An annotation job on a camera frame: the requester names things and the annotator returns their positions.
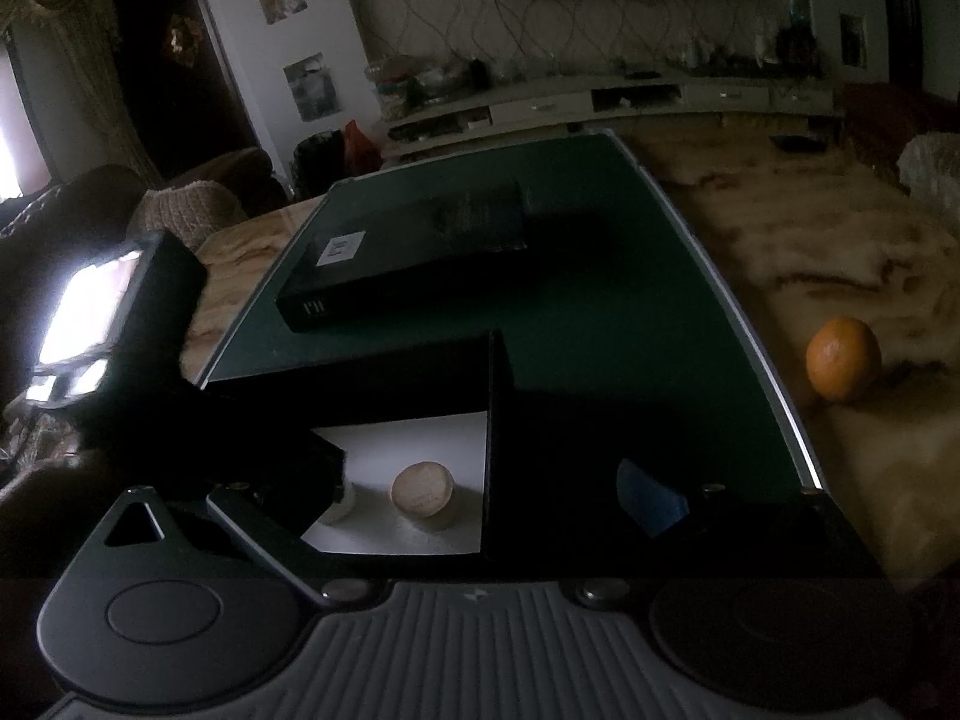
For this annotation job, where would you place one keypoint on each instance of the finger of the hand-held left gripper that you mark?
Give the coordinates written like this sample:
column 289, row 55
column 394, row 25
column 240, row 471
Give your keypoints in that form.
column 262, row 435

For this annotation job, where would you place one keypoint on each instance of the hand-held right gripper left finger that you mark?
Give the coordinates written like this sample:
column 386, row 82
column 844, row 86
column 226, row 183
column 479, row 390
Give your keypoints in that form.
column 300, row 499

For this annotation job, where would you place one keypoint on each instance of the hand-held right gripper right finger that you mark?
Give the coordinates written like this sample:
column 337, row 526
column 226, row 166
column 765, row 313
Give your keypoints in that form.
column 649, row 499

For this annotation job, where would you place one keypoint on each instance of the round jar pinkish lid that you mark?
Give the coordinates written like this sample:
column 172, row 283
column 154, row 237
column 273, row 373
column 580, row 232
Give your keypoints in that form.
column 341, row 508

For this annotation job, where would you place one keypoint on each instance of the round jar beige lid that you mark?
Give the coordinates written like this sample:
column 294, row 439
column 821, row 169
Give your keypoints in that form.
column 424, row 495

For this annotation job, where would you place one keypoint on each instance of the black box white interior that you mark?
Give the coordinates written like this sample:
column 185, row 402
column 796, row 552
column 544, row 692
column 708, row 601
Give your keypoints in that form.
column 442, row 435

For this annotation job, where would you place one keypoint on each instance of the black box with label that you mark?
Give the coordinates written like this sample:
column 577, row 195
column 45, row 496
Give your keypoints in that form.
column 420, row 255

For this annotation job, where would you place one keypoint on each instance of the beige knit blanket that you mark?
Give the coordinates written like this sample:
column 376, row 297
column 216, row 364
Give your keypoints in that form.
column 187, row 210

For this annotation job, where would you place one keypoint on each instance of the dark brown sofa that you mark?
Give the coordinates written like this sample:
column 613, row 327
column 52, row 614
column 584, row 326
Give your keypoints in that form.
column 90, row 202

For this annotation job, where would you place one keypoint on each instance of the green desk mat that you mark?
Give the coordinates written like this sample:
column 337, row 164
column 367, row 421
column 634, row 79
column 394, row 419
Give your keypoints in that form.
column 637, row 277

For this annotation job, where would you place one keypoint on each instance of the dark wooden door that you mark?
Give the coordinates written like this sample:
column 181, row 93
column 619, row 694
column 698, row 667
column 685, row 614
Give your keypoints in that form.
column 172, row 105

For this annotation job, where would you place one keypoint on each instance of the orange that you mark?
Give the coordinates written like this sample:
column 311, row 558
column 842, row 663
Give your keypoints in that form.
column 844, row 360

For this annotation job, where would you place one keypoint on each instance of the black trash bin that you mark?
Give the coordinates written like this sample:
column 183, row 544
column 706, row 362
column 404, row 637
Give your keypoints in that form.
column 319, row 165

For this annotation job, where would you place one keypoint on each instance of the red bag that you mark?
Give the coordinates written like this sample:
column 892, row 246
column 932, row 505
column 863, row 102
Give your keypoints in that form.
column 361, row 150

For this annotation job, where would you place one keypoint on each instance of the white television cabinet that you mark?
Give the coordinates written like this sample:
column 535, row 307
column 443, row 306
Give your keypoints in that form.
column 540, row 101

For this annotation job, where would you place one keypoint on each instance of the white knit cloth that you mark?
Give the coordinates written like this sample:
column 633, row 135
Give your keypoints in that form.
column 934, row 165

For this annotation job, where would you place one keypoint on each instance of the reddish sofa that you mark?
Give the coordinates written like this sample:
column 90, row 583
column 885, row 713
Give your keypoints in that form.
column 885, row 112

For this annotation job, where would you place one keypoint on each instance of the dark framed wall picture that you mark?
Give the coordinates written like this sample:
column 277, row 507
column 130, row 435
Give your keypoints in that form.
column 852, row 39

